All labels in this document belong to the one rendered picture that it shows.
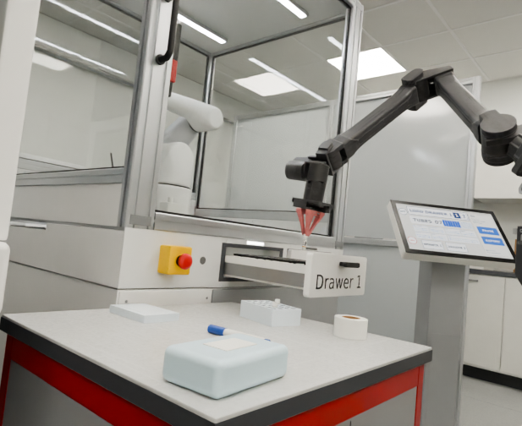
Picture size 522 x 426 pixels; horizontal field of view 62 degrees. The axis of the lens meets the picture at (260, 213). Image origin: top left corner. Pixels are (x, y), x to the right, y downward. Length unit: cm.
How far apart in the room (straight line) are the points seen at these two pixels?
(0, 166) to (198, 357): 39
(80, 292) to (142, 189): 33
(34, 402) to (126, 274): 36
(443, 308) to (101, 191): 154
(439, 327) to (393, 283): 87
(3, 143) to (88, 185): 56
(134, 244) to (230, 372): 63
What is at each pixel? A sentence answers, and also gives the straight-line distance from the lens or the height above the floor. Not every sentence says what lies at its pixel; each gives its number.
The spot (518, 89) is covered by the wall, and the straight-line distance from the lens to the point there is 508.
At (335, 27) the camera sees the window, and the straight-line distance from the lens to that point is 191.
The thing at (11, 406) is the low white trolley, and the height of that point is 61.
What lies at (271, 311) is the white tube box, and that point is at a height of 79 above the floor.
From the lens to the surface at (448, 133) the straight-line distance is 296.
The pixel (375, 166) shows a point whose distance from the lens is 309.
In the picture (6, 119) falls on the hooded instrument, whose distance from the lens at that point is 73.
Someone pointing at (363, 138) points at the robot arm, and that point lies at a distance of 132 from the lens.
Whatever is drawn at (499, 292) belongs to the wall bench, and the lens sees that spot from 407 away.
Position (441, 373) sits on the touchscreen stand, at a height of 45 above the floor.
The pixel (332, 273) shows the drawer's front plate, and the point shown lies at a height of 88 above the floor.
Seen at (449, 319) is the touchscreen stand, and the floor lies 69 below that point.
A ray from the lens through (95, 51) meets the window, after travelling 144.
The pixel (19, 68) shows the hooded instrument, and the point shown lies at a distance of 75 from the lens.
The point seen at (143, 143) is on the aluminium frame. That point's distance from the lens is 112.
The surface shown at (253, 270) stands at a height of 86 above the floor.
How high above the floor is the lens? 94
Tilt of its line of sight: 4 degrees up
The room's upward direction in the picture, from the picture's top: 6 degrees clockwise
